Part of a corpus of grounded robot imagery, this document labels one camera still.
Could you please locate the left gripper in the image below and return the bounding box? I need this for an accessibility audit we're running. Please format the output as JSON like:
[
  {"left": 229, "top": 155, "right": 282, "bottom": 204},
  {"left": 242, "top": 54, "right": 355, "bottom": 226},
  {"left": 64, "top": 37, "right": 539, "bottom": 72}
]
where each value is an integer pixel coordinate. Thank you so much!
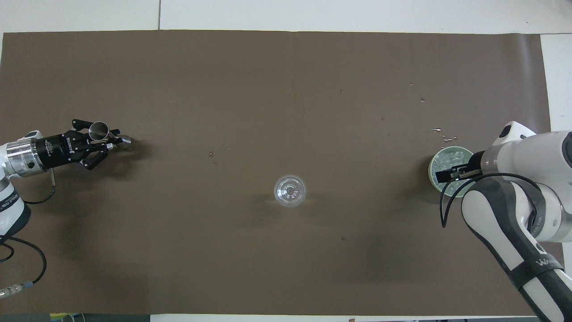
[{"left": 35, "top": 119, "right": 124, "bottom": 171}]

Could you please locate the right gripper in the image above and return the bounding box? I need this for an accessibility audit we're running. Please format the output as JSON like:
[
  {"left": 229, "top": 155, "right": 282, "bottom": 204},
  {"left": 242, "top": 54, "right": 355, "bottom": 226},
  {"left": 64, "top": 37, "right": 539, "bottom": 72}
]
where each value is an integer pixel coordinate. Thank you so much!
[{"left": 460, "top": 151, "right": 487, "bottom": 180}]

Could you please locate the silver metal jigger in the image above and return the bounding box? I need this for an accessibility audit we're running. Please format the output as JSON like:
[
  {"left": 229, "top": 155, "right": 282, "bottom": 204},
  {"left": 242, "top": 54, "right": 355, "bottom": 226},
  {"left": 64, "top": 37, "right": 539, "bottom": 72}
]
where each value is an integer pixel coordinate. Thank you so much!
[{"left": 88, "top": 121, "right": 133, "bottom": 152}]

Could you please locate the green bowl of ice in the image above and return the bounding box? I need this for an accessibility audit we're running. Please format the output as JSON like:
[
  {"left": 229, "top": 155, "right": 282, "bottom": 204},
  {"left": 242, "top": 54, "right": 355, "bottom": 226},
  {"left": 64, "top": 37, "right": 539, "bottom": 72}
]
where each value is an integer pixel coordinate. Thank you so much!
[{"left": 428, "top": 146, "right": 475, "bottom": 199}]

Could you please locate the clear wine glass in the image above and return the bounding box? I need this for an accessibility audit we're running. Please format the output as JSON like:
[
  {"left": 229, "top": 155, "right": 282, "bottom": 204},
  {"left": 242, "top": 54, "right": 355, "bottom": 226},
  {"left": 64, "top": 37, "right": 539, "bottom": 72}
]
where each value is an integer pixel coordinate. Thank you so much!
[{"left": 273, "top": 174, "right": 308, "bottom": 208}]

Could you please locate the black cable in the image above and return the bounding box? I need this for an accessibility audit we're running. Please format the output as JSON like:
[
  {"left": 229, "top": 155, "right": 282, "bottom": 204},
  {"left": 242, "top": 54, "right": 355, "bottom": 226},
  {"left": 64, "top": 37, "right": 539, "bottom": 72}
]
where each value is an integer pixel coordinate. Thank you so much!
[
  {"left": 23, "top": 167, "right": 57, "bottom": 206},
  {"left": 0, "top": 234, "right": 48, "bottom": 299},
  {"left": 439, "top": 172, "right": 544, "bottom": 229}
]

